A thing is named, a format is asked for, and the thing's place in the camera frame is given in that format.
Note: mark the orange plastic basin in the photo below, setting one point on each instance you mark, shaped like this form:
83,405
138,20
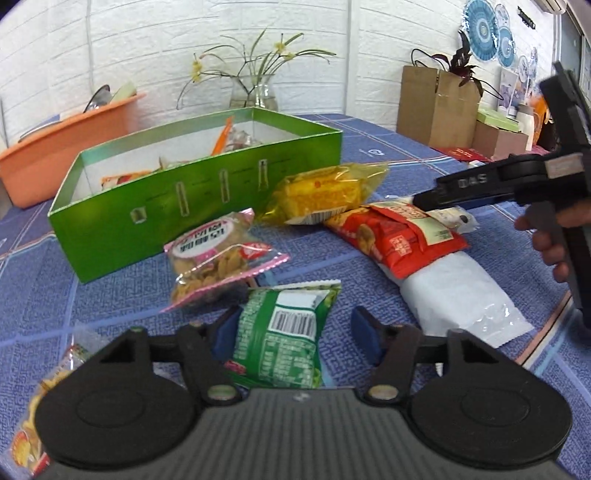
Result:
46,152

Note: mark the clear packet of dark snacks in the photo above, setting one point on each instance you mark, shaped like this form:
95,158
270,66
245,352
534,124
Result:
244,138

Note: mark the orange snack packet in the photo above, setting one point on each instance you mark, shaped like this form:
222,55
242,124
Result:
221,136

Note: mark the white snack packet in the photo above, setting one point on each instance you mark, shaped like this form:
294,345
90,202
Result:
461,300

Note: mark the medium blue paper fan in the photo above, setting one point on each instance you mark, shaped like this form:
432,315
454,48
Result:
505,46

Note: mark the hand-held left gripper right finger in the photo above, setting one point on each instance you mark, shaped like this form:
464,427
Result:
367,336

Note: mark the person's right hand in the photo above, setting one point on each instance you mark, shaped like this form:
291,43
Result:
547,240

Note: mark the red booklet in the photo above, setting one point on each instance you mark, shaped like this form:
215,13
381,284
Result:
461,152

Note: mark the clear packet of yellow snacks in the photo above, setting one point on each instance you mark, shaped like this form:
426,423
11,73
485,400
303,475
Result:
32,443

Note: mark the red chip packet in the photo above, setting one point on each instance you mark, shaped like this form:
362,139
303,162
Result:
364,237

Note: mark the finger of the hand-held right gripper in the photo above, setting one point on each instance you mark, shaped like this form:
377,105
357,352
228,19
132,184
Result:
471,184
485,200

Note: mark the white air conditioner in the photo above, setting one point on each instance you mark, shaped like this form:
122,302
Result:
551,4

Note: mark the grey plate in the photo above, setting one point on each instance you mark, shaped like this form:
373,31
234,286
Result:
39,129

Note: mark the dark purple plant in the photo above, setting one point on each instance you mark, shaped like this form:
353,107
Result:
461,64

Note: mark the green snack packet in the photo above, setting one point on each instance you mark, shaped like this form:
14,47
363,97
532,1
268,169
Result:
277,344

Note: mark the blue checked tablecloth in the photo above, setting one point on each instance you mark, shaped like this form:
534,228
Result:
138,307

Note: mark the orange bag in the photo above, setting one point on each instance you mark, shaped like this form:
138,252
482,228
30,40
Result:
541,115

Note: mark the small clear cookie packet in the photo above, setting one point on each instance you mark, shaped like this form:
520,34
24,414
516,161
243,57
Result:
461,222

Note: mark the metal bowl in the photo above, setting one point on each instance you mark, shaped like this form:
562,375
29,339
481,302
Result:
97,99

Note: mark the brown cardboard box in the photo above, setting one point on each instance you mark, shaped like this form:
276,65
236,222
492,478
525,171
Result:
498,143

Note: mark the black wall sign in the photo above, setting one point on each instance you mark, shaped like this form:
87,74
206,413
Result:
526,18

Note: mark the yellow cake packet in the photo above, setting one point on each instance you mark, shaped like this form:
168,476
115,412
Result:
318,191

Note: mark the glass vase with plant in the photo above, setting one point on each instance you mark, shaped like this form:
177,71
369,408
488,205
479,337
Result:
258,57

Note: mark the white thermos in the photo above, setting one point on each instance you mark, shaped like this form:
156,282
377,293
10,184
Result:
526,127

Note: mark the green cardboard box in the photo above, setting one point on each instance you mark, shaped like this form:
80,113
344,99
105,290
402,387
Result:
138,240

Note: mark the wall pictures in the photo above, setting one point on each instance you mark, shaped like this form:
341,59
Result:
512,87

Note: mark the green lidded box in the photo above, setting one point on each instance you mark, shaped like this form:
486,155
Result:
501,121

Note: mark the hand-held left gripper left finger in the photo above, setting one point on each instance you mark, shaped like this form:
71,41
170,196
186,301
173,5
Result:
226,334

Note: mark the pink snack packet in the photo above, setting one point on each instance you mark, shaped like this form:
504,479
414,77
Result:
212,258

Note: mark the small pale paper fan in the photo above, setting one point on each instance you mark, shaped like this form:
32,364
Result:
502,14

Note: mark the large blue paper fan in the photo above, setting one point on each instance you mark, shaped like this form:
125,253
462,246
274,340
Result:
481,30

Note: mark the brown paper bag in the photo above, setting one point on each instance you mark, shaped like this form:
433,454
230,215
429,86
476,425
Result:
434,110

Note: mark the red packet with pale label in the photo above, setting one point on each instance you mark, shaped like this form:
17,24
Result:
429,229

